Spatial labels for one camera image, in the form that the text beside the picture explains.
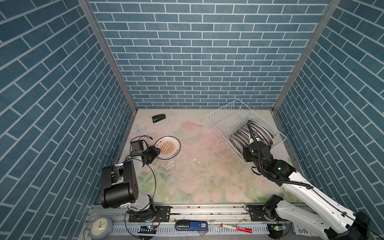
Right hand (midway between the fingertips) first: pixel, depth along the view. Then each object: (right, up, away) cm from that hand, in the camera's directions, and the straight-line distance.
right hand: (248, 144), depth 78 cm
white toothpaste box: (+20, -39, -9) cm, 45 cm away
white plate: (-1, +7, -11) cm, 13 cm away
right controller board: (+11, -41, -7) cm, 43 cm away
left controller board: (-51, -41, -6) cm, 66 cm away
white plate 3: (+12, +8, +11) cm, 19 cm away
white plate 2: (+11, +7, +11) cm, 17 cm away
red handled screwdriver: (-7, -39, -9) cm, 40 cm away
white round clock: (-71, -36, -11) cm, 80 cm away
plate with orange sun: (-46, -5, +21) cm, 51 cm away
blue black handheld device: (-30, -36, -10) cm, 47 cm away
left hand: (-52, -6, +16) cm, 55 cm away
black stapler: (-58, +15, +35) cm, 69 cm away
